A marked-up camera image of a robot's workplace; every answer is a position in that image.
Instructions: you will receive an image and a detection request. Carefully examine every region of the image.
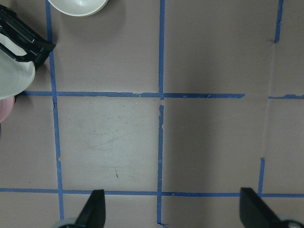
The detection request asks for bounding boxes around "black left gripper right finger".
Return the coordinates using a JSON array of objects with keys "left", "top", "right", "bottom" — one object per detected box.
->
[{"left": 239, "top": 188, "right": 286, "bottom": 228}]

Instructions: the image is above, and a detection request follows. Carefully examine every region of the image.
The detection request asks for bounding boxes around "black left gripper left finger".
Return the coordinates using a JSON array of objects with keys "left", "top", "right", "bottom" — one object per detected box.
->
[{"left": 75, "top": 190, "right": 105, "bottom": 228}]

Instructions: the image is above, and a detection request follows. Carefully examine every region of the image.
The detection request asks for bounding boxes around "light blue plate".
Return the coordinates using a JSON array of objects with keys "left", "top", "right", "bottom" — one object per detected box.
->
[{"left": 0, "top": 50, "right": 36, "bottom": 100}]

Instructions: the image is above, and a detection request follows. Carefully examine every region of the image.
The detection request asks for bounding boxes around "pink plate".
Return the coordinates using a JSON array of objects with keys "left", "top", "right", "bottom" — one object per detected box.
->
[{"left": 0, "top": 96, "right": 15, "bottom": 123}]

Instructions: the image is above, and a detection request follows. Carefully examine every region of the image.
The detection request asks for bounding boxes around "black dish rack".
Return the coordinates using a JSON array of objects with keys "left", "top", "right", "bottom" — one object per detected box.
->
[{"left": 0, "top": 5, "right": 56, "bottom": 69}]

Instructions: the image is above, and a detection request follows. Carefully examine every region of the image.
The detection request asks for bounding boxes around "cream bowl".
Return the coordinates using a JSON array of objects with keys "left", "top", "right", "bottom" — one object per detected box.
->
[{"left": 48, "top": 0, "right": 108, "bottom": 17}]

